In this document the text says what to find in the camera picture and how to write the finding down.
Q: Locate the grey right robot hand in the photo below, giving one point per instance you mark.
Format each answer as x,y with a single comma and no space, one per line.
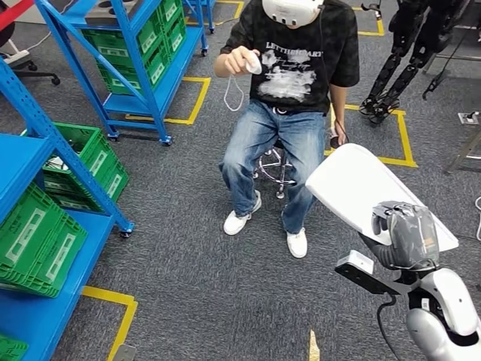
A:
413,239

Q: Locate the white plastic car part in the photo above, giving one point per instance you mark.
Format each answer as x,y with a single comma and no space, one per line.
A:
349,184

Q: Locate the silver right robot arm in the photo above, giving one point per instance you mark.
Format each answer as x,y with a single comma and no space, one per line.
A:
451,299

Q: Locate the blue metal shelf rack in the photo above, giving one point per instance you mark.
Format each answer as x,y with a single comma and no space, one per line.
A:
150,104
203,10
22,164

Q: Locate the metal floor socket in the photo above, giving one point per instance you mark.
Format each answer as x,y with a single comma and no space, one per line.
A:
467,118

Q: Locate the black handheld controller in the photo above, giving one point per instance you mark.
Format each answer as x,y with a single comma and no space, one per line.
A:
335,142

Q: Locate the gold floor tape strip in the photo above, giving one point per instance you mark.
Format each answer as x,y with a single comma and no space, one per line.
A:
314,349

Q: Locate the black humanoid robot legs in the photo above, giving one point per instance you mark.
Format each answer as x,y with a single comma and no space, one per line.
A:
405,50

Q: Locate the chrome base stool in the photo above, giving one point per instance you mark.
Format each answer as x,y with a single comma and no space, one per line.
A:
278,174

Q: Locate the white handheld controller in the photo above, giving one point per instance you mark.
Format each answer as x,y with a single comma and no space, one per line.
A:
255,64

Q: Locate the white VR headset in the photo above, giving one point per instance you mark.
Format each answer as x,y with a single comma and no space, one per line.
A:
293,10

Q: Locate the grey moulded tray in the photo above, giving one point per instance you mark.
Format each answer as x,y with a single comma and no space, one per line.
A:
108,12

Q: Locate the black office chair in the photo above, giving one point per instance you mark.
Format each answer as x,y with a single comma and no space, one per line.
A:
38,74

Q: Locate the red barrier tape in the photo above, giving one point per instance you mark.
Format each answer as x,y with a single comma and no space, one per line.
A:
15,11

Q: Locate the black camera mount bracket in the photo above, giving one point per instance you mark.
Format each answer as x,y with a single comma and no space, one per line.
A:
368,284

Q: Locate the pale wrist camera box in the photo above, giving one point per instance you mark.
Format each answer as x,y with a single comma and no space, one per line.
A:
355,261

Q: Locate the yellow floor tape frame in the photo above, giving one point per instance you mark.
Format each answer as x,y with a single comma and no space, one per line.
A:
404,139
379,25

